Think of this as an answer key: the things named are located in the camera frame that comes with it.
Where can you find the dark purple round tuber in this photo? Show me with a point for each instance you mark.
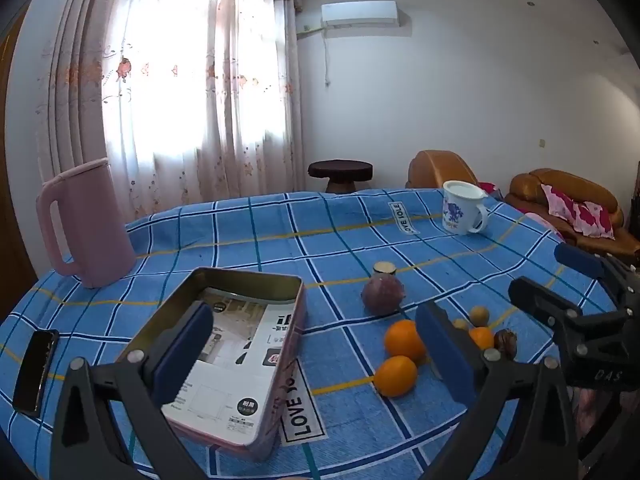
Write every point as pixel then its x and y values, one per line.
pixel 382 294

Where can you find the round tan longan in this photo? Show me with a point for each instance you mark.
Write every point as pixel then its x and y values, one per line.
pixel 478 316

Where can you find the brown leather armchair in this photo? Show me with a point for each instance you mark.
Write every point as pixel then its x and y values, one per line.
pixel 435 170

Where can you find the pink plastic kettle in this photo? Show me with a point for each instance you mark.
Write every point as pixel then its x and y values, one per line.
pixel 92 225

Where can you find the sheer floral curtain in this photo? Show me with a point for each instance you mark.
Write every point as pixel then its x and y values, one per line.
pixel 225 110

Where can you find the blue checked tablecloth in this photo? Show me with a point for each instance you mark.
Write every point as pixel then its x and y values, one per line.
pixel 310 240

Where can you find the small orange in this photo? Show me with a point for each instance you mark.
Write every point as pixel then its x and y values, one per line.
pixel 481 338

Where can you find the large orange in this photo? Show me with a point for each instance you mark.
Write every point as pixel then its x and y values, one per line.
pixel 396 376
pixel 404 340

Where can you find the white mug with blue print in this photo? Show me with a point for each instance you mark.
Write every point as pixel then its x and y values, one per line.
pixel 457 207

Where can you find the person's right hand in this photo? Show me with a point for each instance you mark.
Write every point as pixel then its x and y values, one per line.
pixel 597 410

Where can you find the dark round stool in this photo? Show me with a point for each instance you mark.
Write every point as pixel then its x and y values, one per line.
pixel 340 170

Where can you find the white air conditioner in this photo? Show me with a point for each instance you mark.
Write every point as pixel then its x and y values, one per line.
pixel 359 12

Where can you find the air conditioner pipe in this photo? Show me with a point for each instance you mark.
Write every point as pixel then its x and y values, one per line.
pixel 309 31

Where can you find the black smartphone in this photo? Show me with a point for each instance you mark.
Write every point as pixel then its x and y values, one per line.
pixel 35 372

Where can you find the pink floral cushion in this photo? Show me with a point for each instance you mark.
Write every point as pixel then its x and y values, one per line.
pixel 580 212

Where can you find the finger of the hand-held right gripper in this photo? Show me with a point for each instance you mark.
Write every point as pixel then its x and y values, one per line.
pixel 575 257
pixel 537 300

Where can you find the brown leather sofa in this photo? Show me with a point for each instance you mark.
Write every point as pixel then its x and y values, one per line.
pixel 530 187

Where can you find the rectangular metal tin box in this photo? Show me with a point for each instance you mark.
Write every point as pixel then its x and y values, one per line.
pixel 285 360

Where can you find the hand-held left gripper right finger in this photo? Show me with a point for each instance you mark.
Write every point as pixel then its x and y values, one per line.
pixel 442 355

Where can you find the printed paper sheet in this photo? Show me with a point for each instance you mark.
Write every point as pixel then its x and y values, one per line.
pixel 235 360

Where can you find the tan cut tuber slice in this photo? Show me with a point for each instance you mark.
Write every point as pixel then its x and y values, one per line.
pixel 384 267

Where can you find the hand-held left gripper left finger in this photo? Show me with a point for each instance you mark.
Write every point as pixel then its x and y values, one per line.
pixel 182 355

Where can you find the small yellowish longan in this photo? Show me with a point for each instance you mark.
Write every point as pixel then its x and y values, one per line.
pixel 460 324

